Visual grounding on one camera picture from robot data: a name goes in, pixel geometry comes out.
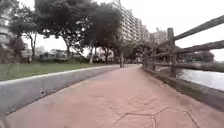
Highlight person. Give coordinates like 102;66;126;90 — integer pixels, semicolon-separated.
119;52;126;69

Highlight red stamped concrete path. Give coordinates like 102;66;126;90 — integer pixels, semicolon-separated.
0;63;224;128

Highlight tall pale apartment building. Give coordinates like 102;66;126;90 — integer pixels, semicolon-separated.
111;0;151;43

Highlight grey building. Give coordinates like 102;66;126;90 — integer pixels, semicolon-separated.
149;27;169;46

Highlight dark wooden fence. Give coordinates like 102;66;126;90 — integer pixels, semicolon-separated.
141;14;224;113

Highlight row of trees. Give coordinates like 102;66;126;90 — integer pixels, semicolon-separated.
0;0;153;65

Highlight green lawn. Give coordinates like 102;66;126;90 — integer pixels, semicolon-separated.
0;62;112;83

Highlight trees beyond water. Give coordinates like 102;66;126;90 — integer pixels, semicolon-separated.
175;49;215;63

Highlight grey water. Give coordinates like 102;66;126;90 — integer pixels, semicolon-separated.
156;66;224;92

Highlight grey concrete low wall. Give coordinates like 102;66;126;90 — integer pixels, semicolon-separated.
0;64;122;116

